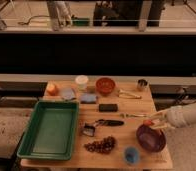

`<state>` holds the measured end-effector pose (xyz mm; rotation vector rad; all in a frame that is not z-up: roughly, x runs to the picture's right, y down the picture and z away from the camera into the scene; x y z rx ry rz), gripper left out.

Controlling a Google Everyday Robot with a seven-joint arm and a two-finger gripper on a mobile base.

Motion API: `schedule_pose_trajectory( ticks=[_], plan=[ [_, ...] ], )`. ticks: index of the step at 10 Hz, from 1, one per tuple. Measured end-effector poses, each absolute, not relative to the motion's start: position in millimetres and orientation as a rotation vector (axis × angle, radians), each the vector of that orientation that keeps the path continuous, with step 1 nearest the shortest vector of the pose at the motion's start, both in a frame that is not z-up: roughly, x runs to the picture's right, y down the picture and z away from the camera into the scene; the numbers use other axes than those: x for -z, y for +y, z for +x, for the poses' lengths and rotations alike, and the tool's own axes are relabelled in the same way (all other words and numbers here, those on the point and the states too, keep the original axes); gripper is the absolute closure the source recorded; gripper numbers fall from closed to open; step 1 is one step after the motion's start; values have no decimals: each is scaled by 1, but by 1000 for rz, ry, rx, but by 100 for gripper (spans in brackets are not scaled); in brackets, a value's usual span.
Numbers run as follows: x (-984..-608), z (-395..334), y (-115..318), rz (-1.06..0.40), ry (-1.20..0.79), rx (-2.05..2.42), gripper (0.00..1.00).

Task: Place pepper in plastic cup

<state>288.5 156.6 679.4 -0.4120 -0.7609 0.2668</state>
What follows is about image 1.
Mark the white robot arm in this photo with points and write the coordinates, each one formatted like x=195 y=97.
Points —
x=158 y=122

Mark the white plastic cup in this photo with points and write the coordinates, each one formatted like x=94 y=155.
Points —
x=81 y=82

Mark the red pepper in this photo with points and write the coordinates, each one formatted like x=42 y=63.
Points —
x=148 y=123

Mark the purple bowl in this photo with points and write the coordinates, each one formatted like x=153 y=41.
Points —
x=149 y=139

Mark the orange fruit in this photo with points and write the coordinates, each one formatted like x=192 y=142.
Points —
x=52 y=89

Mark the wooden board table top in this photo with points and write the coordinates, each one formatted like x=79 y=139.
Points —
x=125 y=135

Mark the small metal cup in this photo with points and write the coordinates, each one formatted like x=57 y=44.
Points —
x=142 y=84

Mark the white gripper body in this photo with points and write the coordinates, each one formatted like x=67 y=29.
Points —
x=179 y=116

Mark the red bowl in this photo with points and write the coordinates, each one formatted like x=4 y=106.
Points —
x=105 y=85

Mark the blue plastic cup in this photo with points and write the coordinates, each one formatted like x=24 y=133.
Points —
x=131 y=155

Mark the wooden tongs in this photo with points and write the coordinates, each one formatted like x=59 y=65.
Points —
x=128 y=95

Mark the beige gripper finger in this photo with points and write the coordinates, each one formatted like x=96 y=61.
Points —
x=159 y=115
x=162 y=126

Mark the black rectangular block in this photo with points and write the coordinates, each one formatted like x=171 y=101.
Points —
x=108 y=107

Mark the green plastic tray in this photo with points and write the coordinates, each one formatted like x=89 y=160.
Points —
x=51 y=130

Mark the black handled knife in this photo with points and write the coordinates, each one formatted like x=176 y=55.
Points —
x=111 y=123

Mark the grey blue cloth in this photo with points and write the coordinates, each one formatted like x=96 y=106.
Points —
x=68 y=94

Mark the blue sponge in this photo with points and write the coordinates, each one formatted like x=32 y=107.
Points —
x=88 y=98

